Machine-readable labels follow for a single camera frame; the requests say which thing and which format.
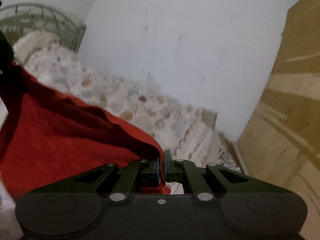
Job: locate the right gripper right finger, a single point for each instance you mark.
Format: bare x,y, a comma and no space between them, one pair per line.
213,181

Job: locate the red long-sleeve sweater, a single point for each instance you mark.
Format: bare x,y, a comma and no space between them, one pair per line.
52,136

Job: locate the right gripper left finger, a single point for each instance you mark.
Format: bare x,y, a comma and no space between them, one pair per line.
108,179

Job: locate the wooden plywood board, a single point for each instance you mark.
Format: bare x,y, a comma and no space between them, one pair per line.
280,143

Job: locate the metal bed headboard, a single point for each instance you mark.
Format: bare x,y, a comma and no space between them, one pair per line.
22,18

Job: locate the black white striped sheet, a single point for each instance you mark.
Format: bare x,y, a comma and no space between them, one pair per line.
226,160

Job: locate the patterned circle duvet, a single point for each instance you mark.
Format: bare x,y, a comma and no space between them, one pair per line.
187,131

